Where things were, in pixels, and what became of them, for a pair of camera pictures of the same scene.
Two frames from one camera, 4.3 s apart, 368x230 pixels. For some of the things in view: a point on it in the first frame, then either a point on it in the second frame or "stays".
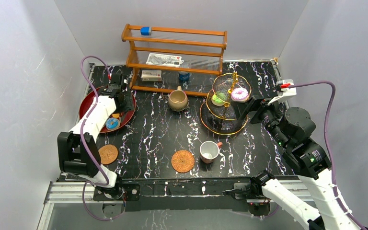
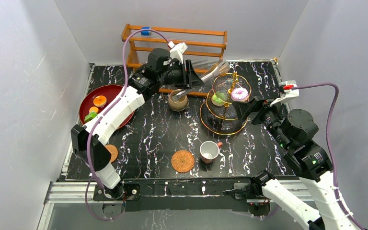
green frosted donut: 219,98 stays
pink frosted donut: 239,94 stays
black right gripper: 241,108 stays
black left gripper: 124,95 -> 187,74
